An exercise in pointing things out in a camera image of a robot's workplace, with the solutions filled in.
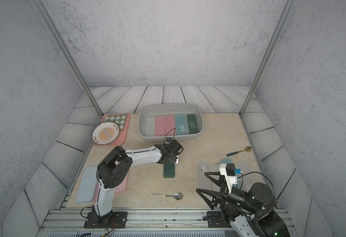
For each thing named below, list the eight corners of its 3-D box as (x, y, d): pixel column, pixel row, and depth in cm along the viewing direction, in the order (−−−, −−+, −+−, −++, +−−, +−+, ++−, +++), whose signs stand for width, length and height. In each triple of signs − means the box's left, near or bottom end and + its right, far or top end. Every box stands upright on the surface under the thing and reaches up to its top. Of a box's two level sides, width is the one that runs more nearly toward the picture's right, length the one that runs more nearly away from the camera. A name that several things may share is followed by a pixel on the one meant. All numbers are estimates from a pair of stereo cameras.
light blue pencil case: (78, 203, 81) (74, 202, 78) (85, 169, 94) (83, 166, 91) (95, 200, 82) (92, 198, 79) (100, 166, 95) (98, 163, 92)
